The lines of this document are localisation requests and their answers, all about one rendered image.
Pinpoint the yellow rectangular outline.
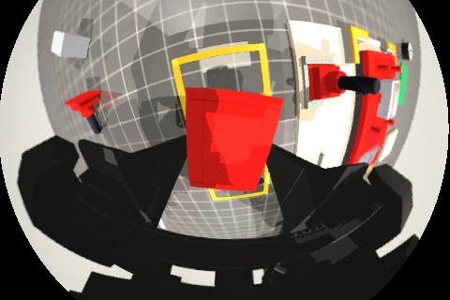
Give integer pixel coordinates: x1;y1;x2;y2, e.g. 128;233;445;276
172;44;271;200

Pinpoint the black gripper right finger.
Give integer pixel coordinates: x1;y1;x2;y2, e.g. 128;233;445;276
265;142;368;233

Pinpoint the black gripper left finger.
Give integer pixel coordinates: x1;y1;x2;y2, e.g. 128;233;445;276
78;135;188;228

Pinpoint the cream flat rectangular plate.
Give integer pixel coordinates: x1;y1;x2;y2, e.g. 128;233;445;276
378;128;398;162

